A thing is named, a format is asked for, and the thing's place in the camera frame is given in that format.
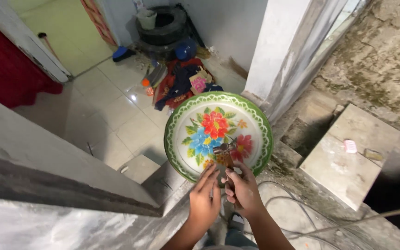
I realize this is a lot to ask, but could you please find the person's right hand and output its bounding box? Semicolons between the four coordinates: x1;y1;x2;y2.
221;161;267;220

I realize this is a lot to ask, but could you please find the person's left hand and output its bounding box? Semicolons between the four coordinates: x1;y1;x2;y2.
189;163;222;227

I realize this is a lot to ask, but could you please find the hammer with wooden handle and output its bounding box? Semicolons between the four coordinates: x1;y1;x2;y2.
213;141;244;210

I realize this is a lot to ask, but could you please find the floral enamel tray green rim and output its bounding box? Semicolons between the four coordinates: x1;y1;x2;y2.
164;91;274;183

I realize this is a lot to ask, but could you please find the person's sandal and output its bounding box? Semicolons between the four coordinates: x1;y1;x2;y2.
227;212;246;233

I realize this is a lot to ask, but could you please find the person's jeans leg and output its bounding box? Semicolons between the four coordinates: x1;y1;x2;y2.
202;228;260;250

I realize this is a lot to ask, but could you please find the pink print paper bag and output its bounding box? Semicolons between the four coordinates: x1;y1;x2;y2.
189;66;213;95

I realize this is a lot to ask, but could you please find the pile of red dark clothes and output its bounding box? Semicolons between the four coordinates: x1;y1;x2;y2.
153;58;224;112

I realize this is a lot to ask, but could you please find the grey concrete slab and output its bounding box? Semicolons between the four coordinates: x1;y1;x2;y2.
299;103;400;212

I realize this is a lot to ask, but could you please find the pink soap bar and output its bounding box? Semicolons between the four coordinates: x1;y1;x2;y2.
344;139;358;154

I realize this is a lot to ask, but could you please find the thin metal rod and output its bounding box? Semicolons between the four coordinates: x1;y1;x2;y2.
285;206;400;241

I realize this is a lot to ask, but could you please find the blue helmet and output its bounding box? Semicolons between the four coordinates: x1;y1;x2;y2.
175;38;197;62

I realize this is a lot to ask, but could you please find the stack of black tyres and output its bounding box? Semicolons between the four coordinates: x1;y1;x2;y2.
135;5;192;53

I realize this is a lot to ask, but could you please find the blue dustpan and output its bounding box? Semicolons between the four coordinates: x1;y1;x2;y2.
112;46;137;63

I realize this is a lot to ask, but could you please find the white plastic bucket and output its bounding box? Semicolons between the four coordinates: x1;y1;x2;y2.
136;9;158;31

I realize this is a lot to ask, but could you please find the orange patterned door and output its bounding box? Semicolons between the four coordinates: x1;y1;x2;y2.
80;0;118;47

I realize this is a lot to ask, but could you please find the broom stick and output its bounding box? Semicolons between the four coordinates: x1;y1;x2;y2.
37;32;59;61

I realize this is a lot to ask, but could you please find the red curtain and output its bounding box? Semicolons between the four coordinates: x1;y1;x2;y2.
0;10;64;109

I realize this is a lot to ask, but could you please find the grey cable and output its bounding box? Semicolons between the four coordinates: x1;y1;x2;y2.
221;181;374;250

